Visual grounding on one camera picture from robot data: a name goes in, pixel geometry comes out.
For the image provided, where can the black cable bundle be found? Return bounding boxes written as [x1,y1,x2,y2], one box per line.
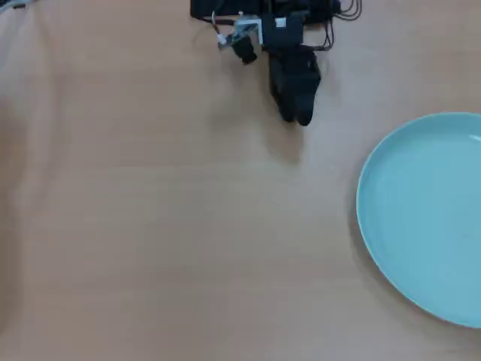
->
[307,0,364,54]

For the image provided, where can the red white thin cable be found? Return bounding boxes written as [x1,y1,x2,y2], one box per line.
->
[210,10,244,44]

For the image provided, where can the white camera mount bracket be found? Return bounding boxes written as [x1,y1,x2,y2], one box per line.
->
[217,15,263,50]

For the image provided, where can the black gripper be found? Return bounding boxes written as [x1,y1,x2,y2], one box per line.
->
[260,11,323,127]

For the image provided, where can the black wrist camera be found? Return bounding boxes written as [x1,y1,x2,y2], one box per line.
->
[231,36,259,65]

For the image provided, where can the light blue plate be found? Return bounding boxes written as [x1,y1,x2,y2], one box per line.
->
[355,111,481,329]

